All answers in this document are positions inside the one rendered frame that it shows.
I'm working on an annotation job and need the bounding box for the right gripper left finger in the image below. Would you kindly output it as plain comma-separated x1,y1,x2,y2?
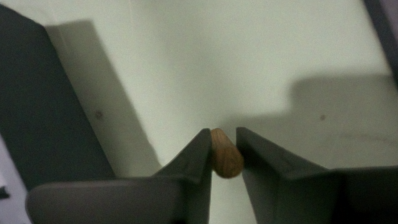
24,128,213,224

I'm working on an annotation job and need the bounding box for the dark grey open box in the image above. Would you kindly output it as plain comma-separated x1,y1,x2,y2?
0,5,116,224

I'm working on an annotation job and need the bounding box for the pale grey square plate with hole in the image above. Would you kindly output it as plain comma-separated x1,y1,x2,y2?
0,169,11,195

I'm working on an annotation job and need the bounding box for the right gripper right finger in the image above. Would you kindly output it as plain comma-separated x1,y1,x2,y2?
236,127,398,224

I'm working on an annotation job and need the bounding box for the wooden peg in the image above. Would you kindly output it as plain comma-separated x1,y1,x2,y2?
211,128,244,179

